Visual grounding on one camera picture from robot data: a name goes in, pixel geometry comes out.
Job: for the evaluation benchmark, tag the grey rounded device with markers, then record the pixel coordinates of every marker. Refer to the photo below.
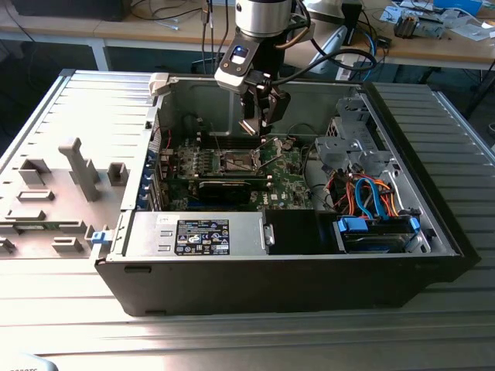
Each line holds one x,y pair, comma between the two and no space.
23,365

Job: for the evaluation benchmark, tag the light wooden desk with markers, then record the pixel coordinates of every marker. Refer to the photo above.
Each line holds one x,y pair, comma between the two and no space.
127,27
425,48

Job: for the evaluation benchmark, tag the black plastic shroud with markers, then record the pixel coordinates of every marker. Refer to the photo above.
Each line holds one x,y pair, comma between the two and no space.
294,232

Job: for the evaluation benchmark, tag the blue box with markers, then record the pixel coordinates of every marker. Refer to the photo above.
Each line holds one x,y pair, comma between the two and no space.
460,4

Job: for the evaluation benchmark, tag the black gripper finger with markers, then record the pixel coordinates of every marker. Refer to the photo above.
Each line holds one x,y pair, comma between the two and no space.
276,104
252,102

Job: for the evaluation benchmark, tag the silver metal drive cage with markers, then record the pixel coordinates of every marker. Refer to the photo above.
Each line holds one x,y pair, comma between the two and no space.
340,150

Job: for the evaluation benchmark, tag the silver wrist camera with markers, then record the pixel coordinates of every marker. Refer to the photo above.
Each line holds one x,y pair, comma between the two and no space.
236,62

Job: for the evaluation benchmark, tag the black computer box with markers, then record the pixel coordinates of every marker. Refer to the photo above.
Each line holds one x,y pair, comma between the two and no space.
69,9

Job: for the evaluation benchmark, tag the grey metal drive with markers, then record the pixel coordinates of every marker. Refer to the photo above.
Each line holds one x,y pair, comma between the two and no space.
431,27

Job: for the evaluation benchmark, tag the grey plastic parts rack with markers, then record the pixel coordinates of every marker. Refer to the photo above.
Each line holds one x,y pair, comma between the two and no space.
83,174

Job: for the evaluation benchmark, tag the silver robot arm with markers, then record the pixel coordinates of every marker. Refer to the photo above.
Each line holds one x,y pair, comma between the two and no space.
263,19

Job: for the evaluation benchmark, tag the upright black device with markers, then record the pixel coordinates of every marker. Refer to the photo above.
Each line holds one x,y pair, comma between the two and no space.
352,23

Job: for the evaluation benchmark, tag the black graphics card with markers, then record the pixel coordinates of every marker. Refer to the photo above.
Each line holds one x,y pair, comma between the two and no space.
224,193

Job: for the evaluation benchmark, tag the white label box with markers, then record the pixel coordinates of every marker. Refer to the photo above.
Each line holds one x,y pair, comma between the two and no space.
345,71

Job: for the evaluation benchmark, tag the silver power supply unit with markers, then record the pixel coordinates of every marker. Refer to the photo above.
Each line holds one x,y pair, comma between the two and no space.
143,232

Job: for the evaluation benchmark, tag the hard disk in blue carrier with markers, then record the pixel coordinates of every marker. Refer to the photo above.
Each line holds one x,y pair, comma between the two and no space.
371,235

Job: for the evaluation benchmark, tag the beige plastic case latch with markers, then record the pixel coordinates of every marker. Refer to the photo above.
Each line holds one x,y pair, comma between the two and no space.
159,83

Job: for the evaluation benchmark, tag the finned metal heat sink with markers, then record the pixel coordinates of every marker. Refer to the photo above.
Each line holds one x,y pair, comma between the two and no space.
406,25

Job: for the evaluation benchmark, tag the CPU socket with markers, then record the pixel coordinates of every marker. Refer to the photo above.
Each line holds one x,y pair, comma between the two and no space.
237,162

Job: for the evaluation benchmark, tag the black RAM slot bank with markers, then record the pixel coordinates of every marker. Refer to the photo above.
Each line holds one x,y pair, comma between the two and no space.
232,142
216,177

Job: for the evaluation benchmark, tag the silver green CPU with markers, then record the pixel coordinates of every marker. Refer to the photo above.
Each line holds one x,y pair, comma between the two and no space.
248,127

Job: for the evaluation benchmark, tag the black PC case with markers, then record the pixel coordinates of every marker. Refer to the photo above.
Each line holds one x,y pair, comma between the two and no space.
251,286

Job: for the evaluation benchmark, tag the blue plastic clip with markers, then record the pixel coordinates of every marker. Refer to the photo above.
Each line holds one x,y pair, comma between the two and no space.
101,237

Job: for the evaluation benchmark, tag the white paper sheets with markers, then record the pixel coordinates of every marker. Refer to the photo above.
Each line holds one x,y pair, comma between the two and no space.
468,27

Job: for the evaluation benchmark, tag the green RAM stick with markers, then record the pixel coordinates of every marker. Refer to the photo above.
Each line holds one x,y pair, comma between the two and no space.
38,227

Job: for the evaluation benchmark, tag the green motherboard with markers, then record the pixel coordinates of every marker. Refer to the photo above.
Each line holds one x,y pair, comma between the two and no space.
286,181

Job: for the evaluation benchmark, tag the thin metal locking lever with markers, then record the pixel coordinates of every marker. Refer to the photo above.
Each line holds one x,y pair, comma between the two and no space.
216,138

